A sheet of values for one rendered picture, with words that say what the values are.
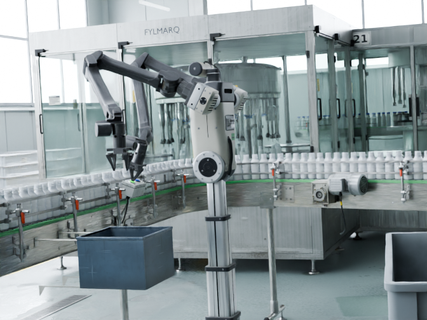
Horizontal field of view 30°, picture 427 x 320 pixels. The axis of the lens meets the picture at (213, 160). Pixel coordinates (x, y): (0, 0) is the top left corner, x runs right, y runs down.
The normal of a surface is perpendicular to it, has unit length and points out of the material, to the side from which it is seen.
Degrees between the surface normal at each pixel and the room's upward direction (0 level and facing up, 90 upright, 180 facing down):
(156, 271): 90
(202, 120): 90
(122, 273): 90
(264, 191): 90
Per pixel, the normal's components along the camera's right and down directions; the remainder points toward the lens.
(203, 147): -0.32, 0.25
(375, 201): -0.61, 0.07
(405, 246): -0.22, 0.07
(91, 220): 0.94, -0.03
